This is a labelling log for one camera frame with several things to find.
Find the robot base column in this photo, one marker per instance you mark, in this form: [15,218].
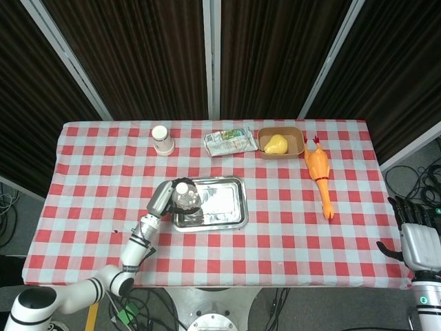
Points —
[213,313]

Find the red white checkered tablecloth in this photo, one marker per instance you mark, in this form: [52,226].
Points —
[241,251]

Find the crumpled snack packet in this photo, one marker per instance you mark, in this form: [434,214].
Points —
[230,141]

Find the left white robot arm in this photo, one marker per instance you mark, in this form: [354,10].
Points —
[113,272]

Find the silver metal tray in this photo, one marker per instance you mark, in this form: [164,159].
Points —
[217,203]

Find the transparent plastic bottle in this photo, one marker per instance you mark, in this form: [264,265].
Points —
[186,200]

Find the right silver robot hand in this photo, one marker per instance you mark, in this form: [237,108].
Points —
[418,246]

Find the white paper cup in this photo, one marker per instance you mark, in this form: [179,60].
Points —
[162,140]

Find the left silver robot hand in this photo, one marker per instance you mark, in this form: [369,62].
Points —
[162,200]

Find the green connector box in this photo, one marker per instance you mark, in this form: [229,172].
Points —
[128,315]

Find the yellow pear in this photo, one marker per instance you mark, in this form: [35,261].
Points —
[275,145]

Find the brown paper bowl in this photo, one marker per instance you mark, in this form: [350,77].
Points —
[280,142]

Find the orange rubber chicken toy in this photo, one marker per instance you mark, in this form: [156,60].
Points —
[318,169]

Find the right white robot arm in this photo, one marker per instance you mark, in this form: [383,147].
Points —
[427,303]

